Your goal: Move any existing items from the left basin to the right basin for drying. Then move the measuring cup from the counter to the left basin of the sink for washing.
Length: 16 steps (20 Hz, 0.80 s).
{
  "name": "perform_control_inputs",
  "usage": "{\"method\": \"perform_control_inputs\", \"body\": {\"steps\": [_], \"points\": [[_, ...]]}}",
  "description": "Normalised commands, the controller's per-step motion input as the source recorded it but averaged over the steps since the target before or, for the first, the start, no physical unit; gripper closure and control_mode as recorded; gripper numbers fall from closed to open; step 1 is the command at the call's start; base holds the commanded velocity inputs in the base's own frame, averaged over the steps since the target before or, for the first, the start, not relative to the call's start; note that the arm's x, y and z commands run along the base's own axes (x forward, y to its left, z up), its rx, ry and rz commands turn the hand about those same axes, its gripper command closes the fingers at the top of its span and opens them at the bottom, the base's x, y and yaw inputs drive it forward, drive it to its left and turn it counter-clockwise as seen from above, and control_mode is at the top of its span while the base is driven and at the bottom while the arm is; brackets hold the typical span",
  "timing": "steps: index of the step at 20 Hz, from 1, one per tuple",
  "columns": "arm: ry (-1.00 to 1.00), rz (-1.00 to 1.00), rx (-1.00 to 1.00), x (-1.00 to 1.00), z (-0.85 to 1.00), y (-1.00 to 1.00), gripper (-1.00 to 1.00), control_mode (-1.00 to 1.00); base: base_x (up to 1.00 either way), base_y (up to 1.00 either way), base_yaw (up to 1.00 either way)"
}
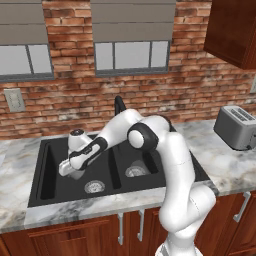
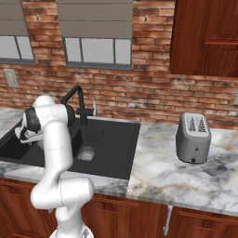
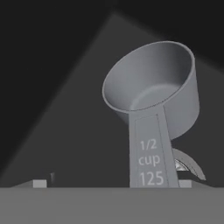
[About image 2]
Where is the small silver soap dispenser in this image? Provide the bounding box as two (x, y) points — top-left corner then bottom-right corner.
(92, 99), (99, 117)

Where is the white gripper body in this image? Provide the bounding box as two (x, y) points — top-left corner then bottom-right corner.
(19, 132), (45, 146)

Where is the grey two-slot toaster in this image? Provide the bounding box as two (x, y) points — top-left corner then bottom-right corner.
(175, 112), (213, 165)

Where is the silver cupboard handle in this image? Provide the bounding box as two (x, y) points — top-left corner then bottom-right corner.
(163, 205), (174, 237)

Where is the dark wood base cupboard door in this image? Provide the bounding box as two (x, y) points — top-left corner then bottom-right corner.
(0, 178), (60, 238)
(166, 205), (238, 238)
(81, 193), (170, 238)

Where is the black double basin sink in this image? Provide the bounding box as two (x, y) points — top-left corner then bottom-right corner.
(0, 115), (142, 181)

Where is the pale grey round cup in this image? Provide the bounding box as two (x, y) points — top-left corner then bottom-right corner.
(76, 145), (96, 163)

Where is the dark wood wall cupboard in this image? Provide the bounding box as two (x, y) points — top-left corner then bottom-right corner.
(169, 0), (238, 79)

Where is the black sink tap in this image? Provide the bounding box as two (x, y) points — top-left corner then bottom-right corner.
(59, 85), (96, 126)

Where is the grey framed window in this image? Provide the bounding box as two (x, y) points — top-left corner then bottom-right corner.
(0, 34), (36, 66)
(62, 36), (134, 71)

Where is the grey window blind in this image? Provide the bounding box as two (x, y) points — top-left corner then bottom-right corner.
(0, 0), (31, 37)
(55, 0), (135, 40)

